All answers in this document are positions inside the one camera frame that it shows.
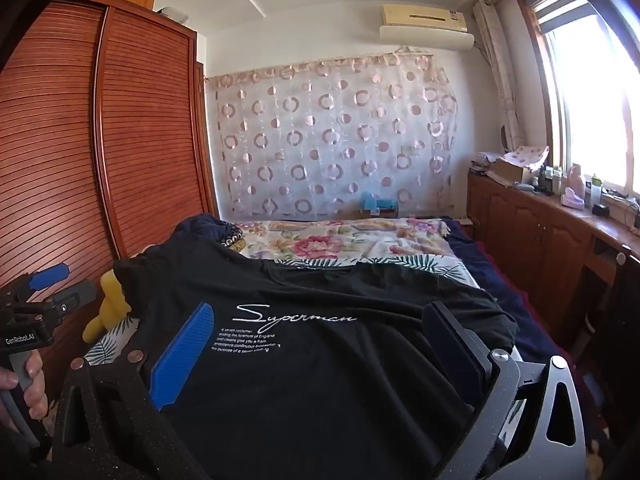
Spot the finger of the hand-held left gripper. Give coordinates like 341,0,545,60
10,262,71,306
47,280,98,322

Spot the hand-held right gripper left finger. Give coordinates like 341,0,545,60
50,301,216,480

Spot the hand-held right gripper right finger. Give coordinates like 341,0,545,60
422,301,588,480

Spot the black t-shirt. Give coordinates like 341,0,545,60
112,235,521,480

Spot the person's left hand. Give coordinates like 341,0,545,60
0,347,49,436

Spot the yellow plush toy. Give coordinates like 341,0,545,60
82,267,133,343

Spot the leaf print bed sheet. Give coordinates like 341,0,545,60
82,252,481,368

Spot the navy blanket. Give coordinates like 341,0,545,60
440,217,566,366

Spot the dark circle-patterned cloth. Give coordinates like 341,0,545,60
220,224,247,252

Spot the dark blue patterned pillow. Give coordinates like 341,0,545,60
172,212,241,253

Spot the wooden cabinet counter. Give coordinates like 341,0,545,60
466,170,640,361

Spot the blue toy box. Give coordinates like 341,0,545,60
361,192,401,218

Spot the black chair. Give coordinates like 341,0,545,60
575,245,640,480

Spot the floral blanket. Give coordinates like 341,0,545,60
230,217,481,291

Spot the wooden slatted wardrobe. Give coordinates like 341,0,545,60
0,0,221,361

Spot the cardboard box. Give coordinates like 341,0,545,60
492,157,533,186

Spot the stack of papers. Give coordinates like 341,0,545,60
467,152,501,176

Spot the pink dotted cloth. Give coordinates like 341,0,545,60
500,145,550,173

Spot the pink bottle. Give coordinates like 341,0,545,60
567,162,586,196

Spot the circle-patterned sheer curtain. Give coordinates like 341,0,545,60
205,47,458,221

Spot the beige window curtain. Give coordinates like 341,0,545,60
472,0,526,153

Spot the wooden framed window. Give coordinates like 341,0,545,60
517,0,640,191

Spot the wall air conditioner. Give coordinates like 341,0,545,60
378,4,475,52

